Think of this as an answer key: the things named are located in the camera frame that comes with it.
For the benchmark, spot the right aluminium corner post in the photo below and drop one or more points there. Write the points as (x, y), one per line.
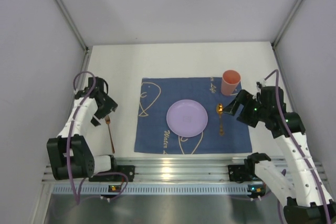
(287, 22)

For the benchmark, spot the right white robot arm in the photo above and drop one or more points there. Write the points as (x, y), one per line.
(305, 198)

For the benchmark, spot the aluminium mounting rail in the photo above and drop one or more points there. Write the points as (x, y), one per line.
(180, 169)

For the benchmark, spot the orange plastic cup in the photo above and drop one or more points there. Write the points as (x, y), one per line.
(230, 81)

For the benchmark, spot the purple plastic plate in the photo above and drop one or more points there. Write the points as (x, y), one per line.
(187, 118)

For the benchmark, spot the gold spoon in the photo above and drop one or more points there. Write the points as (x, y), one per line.
(219, 110)

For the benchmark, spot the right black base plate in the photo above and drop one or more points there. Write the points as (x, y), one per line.
(240, 174)

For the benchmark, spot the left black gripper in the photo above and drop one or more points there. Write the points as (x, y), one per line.
(105, 104)

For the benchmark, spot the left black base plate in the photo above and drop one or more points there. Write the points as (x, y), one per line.
(113, 176)

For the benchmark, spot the slotted cable duct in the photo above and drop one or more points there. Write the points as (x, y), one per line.
(176, 189)

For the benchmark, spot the left aluminium corner post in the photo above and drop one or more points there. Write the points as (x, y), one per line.
(70, 22)

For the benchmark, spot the aluminium corner post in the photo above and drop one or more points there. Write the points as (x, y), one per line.
(70, 22)
(287, 22)

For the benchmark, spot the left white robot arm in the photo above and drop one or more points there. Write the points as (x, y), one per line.
(90, 105)

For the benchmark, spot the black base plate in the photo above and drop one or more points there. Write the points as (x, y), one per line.
(113, 176)
(240, 174)

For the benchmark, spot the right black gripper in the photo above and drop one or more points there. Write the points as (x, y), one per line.
(243, 107)

